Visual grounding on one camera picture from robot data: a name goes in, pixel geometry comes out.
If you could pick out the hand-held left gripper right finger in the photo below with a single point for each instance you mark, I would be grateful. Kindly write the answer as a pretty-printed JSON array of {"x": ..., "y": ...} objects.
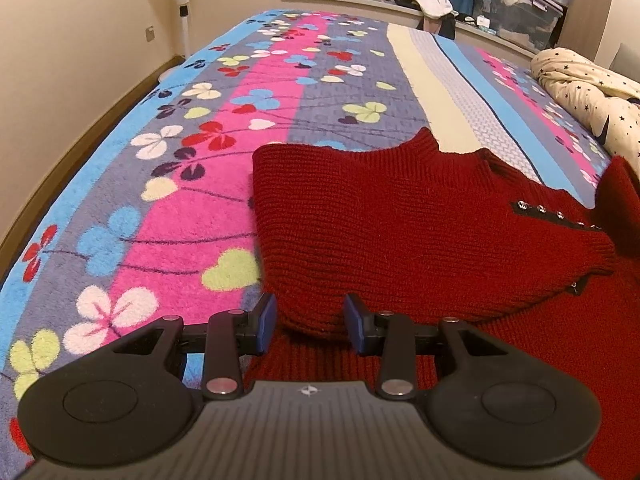
[{"x": 356, "y": 325}]

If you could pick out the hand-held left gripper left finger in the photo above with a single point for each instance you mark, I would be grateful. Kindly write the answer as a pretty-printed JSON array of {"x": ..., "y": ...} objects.
[{"x": 266, "y": 324}]

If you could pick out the red knit sweater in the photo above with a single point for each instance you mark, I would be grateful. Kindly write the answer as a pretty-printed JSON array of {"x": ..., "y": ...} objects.
[{"x": 400, "y": 235}]

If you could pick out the floral striped blanket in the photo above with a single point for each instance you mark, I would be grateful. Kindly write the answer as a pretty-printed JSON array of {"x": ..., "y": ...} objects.
[{"x": 175, "y": 185}]

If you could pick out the dark garment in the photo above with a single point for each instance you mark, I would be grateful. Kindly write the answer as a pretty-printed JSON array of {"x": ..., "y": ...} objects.
[{"x": 442, "y": 25}]

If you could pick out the window sill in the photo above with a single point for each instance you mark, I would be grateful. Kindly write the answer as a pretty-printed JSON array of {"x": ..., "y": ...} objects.
[{"x": 340, "y": 2}]

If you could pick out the white standing fan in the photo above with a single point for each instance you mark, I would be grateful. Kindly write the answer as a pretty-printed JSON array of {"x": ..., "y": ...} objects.
[{"x": 182, "y": 10}]

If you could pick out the small white item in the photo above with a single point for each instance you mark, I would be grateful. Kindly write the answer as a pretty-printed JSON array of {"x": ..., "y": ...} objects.
[{"x": 484, "y": 22}]

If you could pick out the cream star print duvet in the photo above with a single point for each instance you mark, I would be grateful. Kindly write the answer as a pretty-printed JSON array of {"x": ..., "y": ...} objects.
[{"x": 575, "y": 80}]

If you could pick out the clear plastic storage box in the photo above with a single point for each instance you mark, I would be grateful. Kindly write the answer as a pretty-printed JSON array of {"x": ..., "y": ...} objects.
[{"x": 520, "y": 15}]

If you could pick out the padded headboard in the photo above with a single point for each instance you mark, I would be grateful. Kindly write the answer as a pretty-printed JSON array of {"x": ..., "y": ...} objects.
[{"x": 625, "y": 60}]

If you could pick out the wooden cabinet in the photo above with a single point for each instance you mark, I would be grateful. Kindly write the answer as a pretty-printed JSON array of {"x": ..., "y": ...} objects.
[{"x": 582, "y": 5}]

